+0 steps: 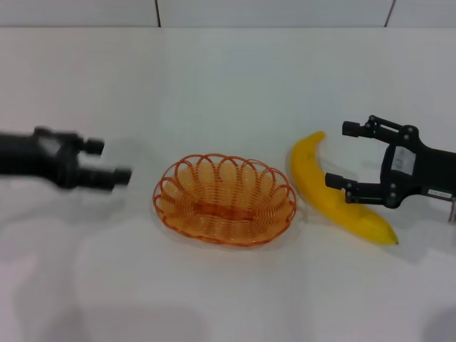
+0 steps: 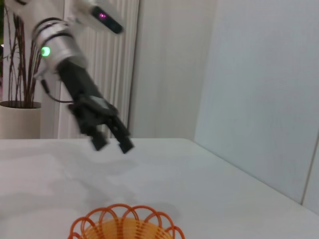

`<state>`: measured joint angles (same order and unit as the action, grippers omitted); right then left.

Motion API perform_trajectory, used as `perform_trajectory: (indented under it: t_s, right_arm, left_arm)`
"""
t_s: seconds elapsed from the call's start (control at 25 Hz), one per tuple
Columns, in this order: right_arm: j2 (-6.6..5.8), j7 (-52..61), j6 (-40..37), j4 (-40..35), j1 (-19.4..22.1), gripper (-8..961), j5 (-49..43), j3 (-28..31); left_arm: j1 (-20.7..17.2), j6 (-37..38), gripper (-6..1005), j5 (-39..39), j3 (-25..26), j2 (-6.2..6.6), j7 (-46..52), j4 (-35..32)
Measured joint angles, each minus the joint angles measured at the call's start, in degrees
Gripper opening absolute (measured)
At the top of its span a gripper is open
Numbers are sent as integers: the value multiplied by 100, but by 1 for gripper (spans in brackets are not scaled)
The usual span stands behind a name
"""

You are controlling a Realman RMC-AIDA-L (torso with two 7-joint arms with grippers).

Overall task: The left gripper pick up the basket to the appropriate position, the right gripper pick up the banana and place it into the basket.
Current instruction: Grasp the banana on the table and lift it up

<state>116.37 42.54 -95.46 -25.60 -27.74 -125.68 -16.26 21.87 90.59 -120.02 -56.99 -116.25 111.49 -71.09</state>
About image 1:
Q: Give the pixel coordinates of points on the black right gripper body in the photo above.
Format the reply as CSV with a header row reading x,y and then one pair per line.
x,y
427,171

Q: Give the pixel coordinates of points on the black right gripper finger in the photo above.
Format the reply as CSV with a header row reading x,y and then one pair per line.
x,y
363,192
386,130

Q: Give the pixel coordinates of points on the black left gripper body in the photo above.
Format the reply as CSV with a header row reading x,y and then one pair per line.
x,y
39,156

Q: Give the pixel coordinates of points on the orange woven plastic basket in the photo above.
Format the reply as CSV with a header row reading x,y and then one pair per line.
x,y
224,213

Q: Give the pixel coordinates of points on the yellow banana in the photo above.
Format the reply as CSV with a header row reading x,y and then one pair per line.
x,y
310,167

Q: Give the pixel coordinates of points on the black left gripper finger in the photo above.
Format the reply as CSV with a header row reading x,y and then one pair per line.
x,y
103,178
92,146

